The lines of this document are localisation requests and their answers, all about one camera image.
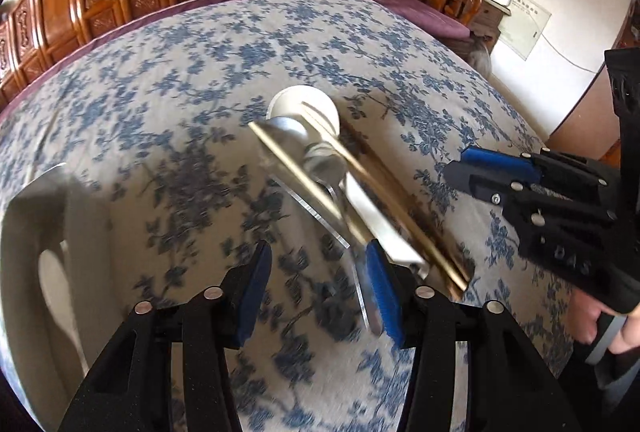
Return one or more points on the purple tablecloth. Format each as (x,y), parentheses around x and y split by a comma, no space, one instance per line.
(430,12)

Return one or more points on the carved wooden armchair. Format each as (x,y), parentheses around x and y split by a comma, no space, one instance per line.
(55,2)

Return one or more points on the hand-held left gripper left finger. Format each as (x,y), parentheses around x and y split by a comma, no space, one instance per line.
(252,294)

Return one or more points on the white spoon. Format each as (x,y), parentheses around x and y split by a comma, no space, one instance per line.
(290,98)

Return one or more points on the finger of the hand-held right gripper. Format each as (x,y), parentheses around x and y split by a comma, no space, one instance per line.
(480,184)
(500,164)

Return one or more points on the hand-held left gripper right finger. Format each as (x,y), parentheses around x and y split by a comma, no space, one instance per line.
(385,294)

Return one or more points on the white fork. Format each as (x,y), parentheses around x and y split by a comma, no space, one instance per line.
(390,237)

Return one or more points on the person's right hand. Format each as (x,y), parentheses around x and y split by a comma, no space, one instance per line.
(587,322)

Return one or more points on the white wall poster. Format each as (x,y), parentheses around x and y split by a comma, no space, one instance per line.
(525,24)

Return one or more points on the blue floral tablecloth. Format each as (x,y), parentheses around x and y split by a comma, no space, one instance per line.
(175,112)

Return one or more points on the brown wooden door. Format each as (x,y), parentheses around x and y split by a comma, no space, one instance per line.
(585,117)

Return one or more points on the grey object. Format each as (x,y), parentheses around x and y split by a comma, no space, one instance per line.
(480,54)

